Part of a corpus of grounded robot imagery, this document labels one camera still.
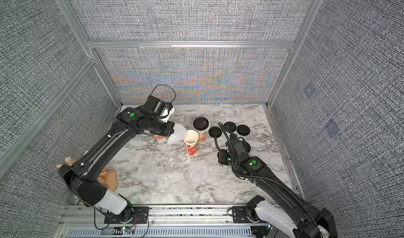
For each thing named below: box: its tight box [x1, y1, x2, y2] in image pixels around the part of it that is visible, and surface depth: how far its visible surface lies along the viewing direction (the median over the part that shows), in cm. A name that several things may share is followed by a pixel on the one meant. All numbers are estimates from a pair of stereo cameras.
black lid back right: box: [236, 124, 251, 136], surface depth 106 cm
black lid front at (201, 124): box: [193, 116, 210, 133], surface depth 89 cm
